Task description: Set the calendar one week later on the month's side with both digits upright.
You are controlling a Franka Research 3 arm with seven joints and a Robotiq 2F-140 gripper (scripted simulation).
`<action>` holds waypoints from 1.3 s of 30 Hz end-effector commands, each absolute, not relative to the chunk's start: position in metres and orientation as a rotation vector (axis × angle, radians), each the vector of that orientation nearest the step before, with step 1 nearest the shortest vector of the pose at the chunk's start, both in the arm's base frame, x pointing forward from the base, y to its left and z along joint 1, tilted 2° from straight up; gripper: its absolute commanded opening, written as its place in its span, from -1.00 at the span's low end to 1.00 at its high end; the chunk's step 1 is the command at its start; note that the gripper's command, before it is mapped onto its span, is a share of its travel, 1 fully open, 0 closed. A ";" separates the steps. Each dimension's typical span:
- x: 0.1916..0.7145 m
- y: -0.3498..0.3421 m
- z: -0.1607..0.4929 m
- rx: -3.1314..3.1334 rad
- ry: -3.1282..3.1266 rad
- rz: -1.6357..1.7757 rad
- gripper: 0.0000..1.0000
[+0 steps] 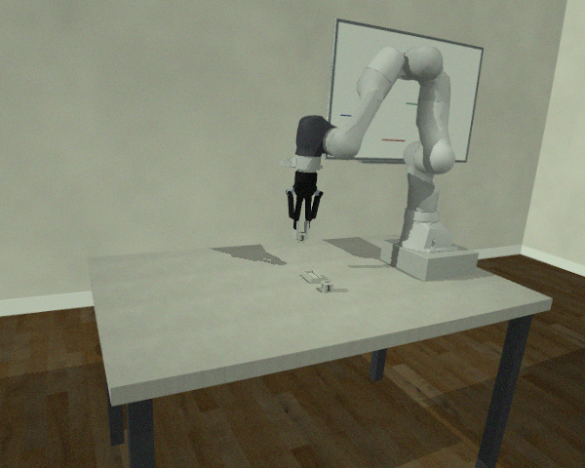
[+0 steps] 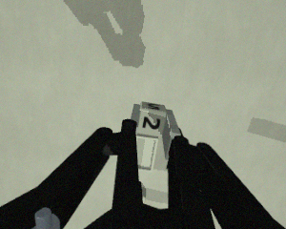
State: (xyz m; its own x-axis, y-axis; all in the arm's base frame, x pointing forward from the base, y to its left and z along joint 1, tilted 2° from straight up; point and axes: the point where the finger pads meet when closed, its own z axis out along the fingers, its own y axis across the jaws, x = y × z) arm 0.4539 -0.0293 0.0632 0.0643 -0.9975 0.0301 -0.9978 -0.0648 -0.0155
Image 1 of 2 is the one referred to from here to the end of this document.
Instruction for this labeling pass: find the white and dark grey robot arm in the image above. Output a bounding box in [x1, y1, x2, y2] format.
[281, 45, 458, 253]

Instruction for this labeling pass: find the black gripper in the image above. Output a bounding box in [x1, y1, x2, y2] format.
[286, 171, 324, 240]

